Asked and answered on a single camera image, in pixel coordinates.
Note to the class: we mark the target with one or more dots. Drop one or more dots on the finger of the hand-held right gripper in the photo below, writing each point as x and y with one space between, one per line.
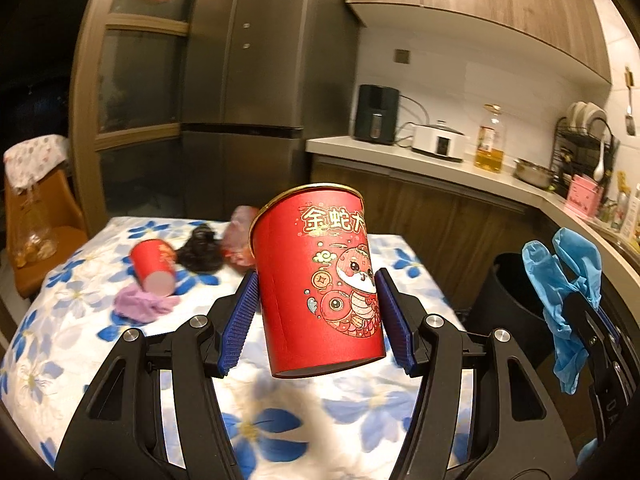
585 312

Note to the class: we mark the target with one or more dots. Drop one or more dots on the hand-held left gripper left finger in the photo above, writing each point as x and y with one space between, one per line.
240 325

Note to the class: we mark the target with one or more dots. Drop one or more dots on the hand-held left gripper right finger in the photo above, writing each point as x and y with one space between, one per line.
395 320

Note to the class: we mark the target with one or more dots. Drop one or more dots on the blue rubber glove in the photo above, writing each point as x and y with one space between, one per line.
545 280

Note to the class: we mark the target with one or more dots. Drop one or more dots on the red clear snack bag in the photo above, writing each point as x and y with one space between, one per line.
237 245

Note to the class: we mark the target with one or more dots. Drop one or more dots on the black trash bin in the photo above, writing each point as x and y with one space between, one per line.
505 305

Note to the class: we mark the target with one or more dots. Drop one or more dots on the red paper cup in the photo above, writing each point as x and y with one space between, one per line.
310 285
152 265

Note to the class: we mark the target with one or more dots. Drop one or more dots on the large black plastic bag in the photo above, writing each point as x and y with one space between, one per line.
200 252

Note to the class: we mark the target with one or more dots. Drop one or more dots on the person's right hand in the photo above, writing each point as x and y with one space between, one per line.
589 452

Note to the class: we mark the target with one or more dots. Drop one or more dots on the crumpled purple cloth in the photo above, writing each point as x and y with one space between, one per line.
140 305

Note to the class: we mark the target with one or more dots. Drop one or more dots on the pink utensil holder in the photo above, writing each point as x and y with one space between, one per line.
582 197

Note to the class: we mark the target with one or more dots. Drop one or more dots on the white ladle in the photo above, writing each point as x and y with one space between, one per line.
599 170

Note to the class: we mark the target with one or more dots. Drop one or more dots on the steel pot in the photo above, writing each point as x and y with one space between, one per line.
534 174

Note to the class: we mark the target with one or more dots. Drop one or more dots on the kitchen counter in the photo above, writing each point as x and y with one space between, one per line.
380 152

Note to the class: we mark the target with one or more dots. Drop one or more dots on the black dish rack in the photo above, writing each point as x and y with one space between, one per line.
575 142

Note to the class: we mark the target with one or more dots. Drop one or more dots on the white electric cooker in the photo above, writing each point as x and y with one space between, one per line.
439 142

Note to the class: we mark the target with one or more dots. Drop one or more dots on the cooking oil bottle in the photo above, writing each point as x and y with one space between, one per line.
489 155

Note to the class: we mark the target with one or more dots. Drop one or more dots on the hanging metal spatula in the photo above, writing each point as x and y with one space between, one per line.
630 125

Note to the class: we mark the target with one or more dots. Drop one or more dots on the white plate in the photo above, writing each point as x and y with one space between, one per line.
577 114
596 116

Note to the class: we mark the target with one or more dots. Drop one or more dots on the orange chair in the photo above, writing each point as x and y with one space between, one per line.
60 240

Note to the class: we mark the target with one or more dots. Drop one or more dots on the black air fryer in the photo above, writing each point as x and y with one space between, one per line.
376 115

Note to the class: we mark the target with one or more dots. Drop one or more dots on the clear plastic bag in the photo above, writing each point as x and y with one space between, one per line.
32 240

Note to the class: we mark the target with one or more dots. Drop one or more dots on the grey refrigerator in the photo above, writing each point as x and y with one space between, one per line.
260 85

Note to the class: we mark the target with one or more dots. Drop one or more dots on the wooden glass door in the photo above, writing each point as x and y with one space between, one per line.
135 85

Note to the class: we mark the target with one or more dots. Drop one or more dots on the dotted white cloth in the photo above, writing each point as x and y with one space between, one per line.
35 157

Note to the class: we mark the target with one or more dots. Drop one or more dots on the dark wall socket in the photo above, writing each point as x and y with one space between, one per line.
401 56

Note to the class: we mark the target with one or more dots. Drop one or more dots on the wooden wall cabinet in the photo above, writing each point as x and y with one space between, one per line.
500 5

